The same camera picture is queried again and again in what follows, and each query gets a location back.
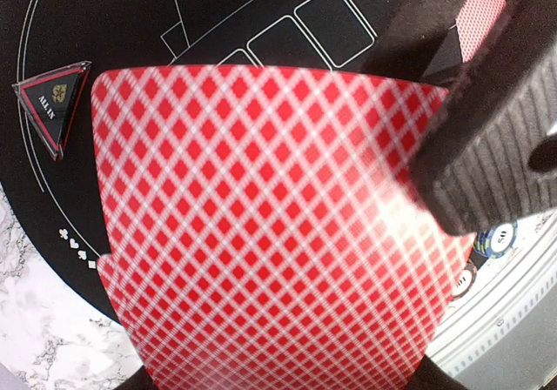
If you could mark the round black poker mat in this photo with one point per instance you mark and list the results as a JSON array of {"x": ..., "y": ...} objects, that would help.
[{"x": 56, "y": 201}]

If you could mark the white red chip stack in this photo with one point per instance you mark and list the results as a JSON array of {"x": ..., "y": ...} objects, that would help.
[{"x": 465, "y": 281}]

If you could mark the red playing card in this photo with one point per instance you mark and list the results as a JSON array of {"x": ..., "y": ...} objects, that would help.
[
  {"x": 264, "y": 229},
  {"x": 475, "y": 20}
]

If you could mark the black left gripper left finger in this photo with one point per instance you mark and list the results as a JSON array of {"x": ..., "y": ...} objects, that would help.
[{"x": 412, "y": 38}]

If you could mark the red triangular all-in marker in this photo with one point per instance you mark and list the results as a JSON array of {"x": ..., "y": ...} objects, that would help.
[{"x": 50, "y": 100}]

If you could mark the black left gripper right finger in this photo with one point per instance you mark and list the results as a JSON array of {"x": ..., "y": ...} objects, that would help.
[{"x": 489, "y": 156}]

